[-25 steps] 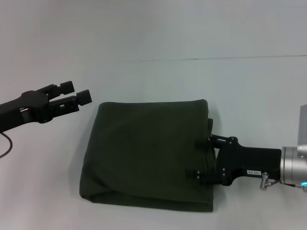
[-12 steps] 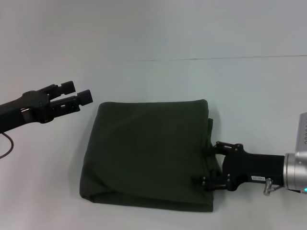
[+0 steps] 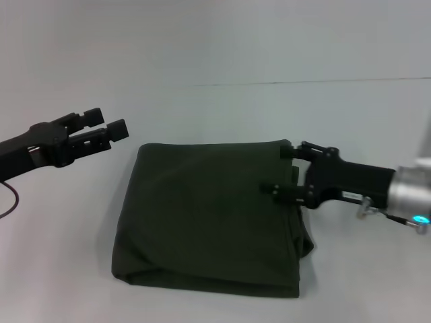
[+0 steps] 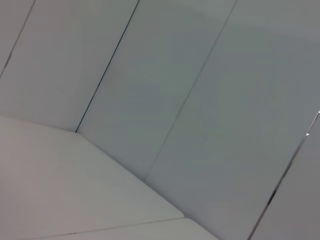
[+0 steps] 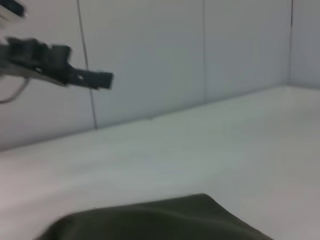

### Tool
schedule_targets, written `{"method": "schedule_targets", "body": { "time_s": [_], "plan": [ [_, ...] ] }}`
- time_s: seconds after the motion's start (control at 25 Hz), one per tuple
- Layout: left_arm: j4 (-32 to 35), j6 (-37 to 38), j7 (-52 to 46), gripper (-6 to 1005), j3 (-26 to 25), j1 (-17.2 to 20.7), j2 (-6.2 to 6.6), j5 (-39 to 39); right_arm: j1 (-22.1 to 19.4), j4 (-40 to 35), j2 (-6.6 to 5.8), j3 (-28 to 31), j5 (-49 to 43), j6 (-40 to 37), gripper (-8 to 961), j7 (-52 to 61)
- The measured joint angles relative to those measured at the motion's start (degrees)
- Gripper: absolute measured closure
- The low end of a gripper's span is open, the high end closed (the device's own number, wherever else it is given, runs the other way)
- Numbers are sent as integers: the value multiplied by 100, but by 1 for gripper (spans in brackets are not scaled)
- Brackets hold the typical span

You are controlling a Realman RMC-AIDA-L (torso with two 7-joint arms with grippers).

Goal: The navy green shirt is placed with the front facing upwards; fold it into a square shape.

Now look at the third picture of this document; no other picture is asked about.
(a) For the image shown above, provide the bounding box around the thin wrist cable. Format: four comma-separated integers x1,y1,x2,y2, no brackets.
0,180,21,220
377,209,410,225

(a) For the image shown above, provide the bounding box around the thin left wrist cable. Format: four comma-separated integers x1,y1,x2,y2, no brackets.
0,180,21,220

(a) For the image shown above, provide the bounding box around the silver right wrist straight plug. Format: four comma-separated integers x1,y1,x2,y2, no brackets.
405,215,431,236

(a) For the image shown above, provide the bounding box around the silver right wrist elbow connector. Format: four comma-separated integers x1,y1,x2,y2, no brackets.
356,196,375,221

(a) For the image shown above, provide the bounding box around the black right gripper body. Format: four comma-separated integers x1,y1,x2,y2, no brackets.
302,145,397,211

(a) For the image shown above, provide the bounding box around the thin right wrist cable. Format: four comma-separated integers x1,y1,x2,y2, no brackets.
377,209,410,225

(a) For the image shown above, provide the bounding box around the dark green FREE T-shirt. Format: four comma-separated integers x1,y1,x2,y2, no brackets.
110,138,317,299

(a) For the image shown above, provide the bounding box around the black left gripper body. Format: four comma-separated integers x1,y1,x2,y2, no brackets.
0,120,74,183

